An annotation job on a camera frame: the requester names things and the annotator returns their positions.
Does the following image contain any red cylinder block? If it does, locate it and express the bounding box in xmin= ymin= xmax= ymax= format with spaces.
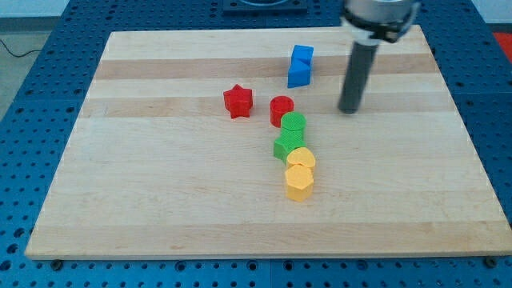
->
xmin=270 ymin=95 xmax=294 ymax=128

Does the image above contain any green star block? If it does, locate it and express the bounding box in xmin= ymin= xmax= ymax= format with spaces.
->
xmin=273 ymin=129 xmax=306 ymax=162

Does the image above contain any black cable on floor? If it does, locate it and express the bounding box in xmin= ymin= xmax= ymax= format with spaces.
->
xmin=0 ymin=38 xmax=42 ymax=58

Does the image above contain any yellow heart block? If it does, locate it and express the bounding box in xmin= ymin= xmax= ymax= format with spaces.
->
xmin=286 ymin=147 xmax=316 ymax=173

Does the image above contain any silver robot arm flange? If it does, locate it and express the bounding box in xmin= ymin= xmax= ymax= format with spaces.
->
xmin=342 ymin=0 xmax=421 ymax=46

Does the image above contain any red star block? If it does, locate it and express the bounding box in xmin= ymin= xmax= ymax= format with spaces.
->
xmin=223 ymin=84 xmax=253 ymax=119

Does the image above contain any green cylinder block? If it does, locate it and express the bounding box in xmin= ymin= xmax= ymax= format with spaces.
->
xmin=281 ymin=111 xmax=306 ymax=131

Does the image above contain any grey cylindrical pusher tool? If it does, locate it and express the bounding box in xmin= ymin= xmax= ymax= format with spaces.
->
xmin=338 ymin=42 xmax=378 ymax=114

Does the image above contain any light wooden board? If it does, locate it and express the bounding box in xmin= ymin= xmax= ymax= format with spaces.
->
xmin=26 ymin=26 xmax=511 ymax=260

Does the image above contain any blue triangle block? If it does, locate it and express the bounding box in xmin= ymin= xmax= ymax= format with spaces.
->
xmin=287 ymin=60 xmax=311 ymax=88

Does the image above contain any blue cube block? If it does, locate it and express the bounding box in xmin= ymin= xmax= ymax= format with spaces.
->
xmin=291 ymin=45 xmax=314 ymax=66

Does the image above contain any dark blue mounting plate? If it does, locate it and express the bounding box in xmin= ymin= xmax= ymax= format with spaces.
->
xmin=221 ymin=0 xmax=308 ymax=15

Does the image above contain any yellow pentagon block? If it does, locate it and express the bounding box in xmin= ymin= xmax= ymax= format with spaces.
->
xmin=285 ymin=165 xmax=314 ymax=202

